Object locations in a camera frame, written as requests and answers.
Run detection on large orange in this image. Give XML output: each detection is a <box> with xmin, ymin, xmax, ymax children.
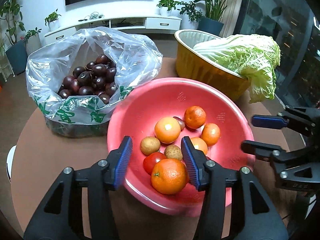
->
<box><xmin>151</xmin><ymin>159</ymin><xmax>189</xmax><ymax>195</ymax></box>

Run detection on red tomato front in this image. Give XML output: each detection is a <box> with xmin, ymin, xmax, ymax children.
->
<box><xmin>143</xmin><ymin>152</ymin><xmax>166</xmax><ymax>175</ymax></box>

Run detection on small brown potato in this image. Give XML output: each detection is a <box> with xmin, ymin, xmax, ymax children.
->
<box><xmin>164</xmin><ymin>145</ymin><xmax>183</xmax><ymax>161</ymax></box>

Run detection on red plastic colander bowl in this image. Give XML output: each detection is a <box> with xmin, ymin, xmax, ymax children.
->
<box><xmin>107</xmin><ymin>77</ymin><xmax>256</xmax><ymax>217</ymax></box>

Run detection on pale orange in bowl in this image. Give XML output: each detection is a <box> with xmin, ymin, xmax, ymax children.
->
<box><xmin>154</xmin><ymin>116</ymin><xmax>181</xmax><ymax>144</ymax></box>

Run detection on deep orange mandarin in bowl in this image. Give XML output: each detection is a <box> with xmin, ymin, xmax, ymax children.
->
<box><xmin>184</xmin><ymin>106</ymin><xmax>206</xmax><ymax>129</ymax></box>

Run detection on napa cabbage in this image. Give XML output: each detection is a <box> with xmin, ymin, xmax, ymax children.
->
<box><xmin>193</xmin><ymin>34</ymin><xmax>281</xmax><ymax>103</ymax></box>

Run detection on dark purple grapes bunch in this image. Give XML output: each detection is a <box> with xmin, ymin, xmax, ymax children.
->
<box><xmin>57</xmin><ymin>54</ymin><xmax>117</xmax><ymax>105</ymax></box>

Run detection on gold foil basin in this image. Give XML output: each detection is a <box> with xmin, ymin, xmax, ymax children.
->
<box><xmin>175</xmin><ymin>29</ymin><xmax>250</xmax><ymax>102</ymax></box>

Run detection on white stool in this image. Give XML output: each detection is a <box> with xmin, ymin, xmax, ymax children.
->
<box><xmin>6</xmin><ymin>145</ymin><xmax>16</xmax><ymax>181</ymax></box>

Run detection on clear plastic bag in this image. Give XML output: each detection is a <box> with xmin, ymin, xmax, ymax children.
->
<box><xmin>25</xmin><ymin>27</ymin><xmax>163</xmax><ymax>138</ymax></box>

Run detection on right side potted plants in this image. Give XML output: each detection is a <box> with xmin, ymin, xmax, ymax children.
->
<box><xmin>157</xmin><ymin>0</ymin><xmax>227</xmax><ymax>36</ymax></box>

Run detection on white TV cabinet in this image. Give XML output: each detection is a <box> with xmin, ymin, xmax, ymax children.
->
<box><xmin>44</xmin><ymin>15</ymin><xmax>182</xmax><ymax>44</ymax></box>

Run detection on tall plant in blue pot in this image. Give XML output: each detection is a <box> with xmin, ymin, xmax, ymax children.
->
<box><xmin>1</xmin><ymin>0</ymin><xmax>28</xmax><ymax>75</ymax></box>

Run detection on small plant white pot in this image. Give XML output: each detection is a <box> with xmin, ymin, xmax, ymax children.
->
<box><xmin>44</xmin><ymin>9</ymin><xmax>61</xmax><ymax>31</ymax></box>

